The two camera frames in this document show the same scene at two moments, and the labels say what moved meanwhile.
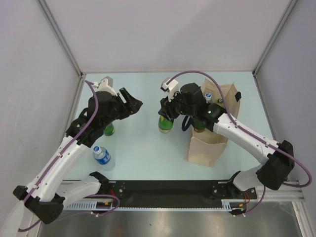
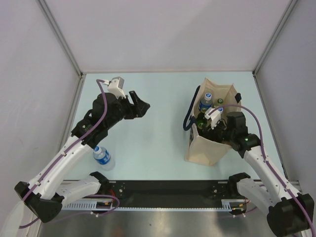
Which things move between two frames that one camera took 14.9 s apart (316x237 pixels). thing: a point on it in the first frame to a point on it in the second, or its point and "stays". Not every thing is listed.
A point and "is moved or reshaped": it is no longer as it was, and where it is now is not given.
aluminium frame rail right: x=290 y=5 stays
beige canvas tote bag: x=207 y=147 stays
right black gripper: x=166 y=108 to x=208 y=133
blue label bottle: x=102 y=157 stays
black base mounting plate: x=167 y=193 stays
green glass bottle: x=199 y=126 is moved or reshaped
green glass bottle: x=165 y=125 to x=202 y=124
